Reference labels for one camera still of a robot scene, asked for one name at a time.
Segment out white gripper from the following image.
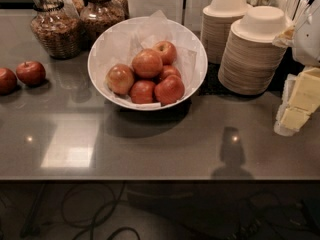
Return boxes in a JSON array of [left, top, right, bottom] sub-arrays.
[[272, 0, 320, 136]]

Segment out back right red apple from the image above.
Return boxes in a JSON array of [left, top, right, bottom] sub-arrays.
[[152, 40, 177, 65]]

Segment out small middle red apple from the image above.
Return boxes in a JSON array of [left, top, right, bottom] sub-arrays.
[[157, 65, 181, 82]]

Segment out front right red apple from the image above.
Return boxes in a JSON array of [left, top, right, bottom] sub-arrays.
[[154, 75, 185, 105]]

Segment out top centre red apple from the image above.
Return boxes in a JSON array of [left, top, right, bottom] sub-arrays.
[[132, 49, 163, 79]]

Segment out white bowl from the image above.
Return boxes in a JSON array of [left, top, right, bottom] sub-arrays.
[[87, 15, 209, 112]]

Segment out front centre red apple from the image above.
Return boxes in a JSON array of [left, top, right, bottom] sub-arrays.
[[129, 80, 156, 104]]

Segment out left yellowish red apple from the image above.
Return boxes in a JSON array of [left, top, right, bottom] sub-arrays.
[[105, 64, 135, 95]]

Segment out red apple on table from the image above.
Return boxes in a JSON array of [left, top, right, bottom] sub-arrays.
[[16, 61, 46, 86]]

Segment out red apple at left edge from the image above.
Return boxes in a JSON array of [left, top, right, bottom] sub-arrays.
[[0, 68, 17, 95]]

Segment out front stack paper bowls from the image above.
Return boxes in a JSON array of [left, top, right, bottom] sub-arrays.
[[218, 6, 291, 96]]

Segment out stack paper bowls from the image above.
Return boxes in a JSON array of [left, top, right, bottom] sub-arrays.
[[200, 0, 250, 64], [218, 6, 291, 96]]

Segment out back stack paper bowls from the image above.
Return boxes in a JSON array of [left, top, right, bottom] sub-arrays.
[[200, 0, 250, 64]]

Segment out middle glass cereal jar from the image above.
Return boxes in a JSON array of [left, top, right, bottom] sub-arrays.
[[80, 0, 125, 43]]

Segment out left glass cereal jar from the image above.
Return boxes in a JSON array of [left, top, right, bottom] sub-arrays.
[[30, 0, 82, 59]]

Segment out black floor cable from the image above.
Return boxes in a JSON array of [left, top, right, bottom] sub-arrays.
[[19, 181, 143, 240]]

